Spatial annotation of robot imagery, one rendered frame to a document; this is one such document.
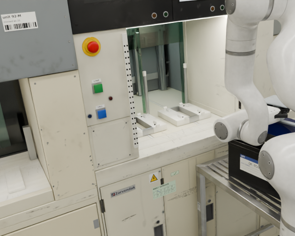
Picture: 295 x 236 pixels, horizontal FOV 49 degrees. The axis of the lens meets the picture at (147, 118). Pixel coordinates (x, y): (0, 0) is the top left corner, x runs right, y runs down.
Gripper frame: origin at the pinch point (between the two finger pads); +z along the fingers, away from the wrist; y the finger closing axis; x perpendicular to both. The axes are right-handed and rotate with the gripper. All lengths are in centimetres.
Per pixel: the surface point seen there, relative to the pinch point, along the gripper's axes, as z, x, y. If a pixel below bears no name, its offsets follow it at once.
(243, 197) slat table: -21.4, -29.8, 1.6
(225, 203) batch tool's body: 2, -59, -28
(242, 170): -13.3, -24.4, -5.8
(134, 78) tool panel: 10, -7, -117
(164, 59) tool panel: 30, 3, -109
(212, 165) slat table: -10.2, -30.8, -25.0
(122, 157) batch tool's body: -50, -16, -37
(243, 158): -13.3, -18.7, -5.4
